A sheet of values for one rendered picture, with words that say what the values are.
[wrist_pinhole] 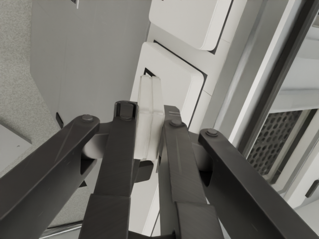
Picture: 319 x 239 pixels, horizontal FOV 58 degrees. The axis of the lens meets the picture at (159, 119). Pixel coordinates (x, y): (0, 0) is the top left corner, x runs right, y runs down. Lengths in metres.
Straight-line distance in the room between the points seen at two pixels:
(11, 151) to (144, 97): 1.25
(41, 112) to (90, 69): 0.79
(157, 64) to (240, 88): 0.12
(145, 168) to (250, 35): 0.20
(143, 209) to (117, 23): 0.29
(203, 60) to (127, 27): 0.18
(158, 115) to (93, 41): 0.44
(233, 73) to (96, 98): 0.35
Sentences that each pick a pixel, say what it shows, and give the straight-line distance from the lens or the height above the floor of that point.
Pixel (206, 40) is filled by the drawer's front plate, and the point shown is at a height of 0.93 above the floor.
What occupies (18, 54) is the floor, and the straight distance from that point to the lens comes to 1.23.
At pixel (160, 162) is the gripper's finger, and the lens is 0.15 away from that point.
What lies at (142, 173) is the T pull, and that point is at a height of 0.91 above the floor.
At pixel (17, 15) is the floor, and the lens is 1.18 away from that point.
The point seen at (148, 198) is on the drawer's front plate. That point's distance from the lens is 0.40.
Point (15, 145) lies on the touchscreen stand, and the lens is 1.39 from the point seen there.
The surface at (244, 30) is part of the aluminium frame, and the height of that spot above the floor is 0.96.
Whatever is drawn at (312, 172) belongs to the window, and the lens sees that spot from 0.27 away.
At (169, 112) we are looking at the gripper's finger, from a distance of 0.18.
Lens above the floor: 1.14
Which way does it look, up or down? 43 degrees down
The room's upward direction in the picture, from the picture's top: 135 degrees clockwise
